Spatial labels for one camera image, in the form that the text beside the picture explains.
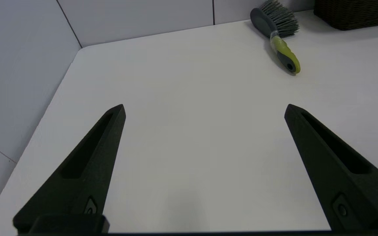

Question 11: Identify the dark brown wicker basket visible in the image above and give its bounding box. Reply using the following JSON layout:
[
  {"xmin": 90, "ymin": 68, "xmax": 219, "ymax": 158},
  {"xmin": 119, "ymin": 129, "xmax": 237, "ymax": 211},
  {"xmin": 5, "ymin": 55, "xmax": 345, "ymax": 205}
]
[{"xmin": 313, "ymin": 0, "xmax": 378, "ymax": 31}]

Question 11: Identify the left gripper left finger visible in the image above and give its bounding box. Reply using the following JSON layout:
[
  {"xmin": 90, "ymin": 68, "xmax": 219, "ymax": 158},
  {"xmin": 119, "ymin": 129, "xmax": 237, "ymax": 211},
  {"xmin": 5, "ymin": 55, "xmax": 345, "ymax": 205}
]
[{"xmin": 12, "ymin": 104, "xmax": 126, "ymax": 234}]

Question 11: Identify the green-handled black bristle brush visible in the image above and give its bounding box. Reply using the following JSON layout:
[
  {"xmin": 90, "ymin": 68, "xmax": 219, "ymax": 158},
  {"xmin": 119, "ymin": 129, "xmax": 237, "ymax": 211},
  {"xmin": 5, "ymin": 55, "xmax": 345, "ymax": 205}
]
[{"xmin": 250, "ymin": 0, "xmax": 301, "ymax": 75}]

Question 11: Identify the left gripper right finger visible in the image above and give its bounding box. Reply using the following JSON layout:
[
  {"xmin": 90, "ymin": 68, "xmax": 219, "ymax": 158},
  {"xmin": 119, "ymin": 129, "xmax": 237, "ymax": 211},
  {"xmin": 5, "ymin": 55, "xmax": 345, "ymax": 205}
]
[{"xmin": 284, "ymin": 104, "xmax": 378, "ymax": 234}]

